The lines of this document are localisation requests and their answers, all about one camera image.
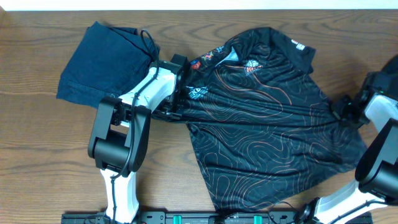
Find black jersey with orange lines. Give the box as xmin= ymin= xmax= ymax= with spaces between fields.
xmin=182 ymin=27 xmax=366 ymax=213

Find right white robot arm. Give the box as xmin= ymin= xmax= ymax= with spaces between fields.
xmin=294 ymin=70 xmax=397 ymax=223

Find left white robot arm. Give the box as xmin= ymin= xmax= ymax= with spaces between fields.
xmin=87 ymin=54 xmax=190 ymax=223

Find black garment at table edge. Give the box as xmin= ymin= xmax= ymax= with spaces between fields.
xmin=381 ymin=55 xmax=398 ymax=74

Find folded navy blue trousers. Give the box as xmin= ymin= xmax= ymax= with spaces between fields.
xmin=56 ymin=22 xmax=159 ymax=108

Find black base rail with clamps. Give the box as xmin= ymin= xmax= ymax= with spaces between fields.
xmin=60 ymin=210 xmax=373 ymax=224

